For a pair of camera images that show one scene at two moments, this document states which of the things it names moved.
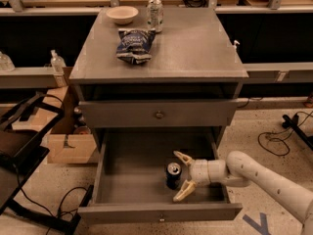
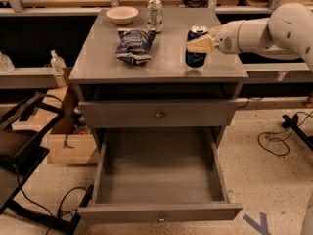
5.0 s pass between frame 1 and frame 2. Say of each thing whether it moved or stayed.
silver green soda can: stayed
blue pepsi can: moved
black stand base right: stayed
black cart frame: stayed
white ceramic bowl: stayed
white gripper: moved
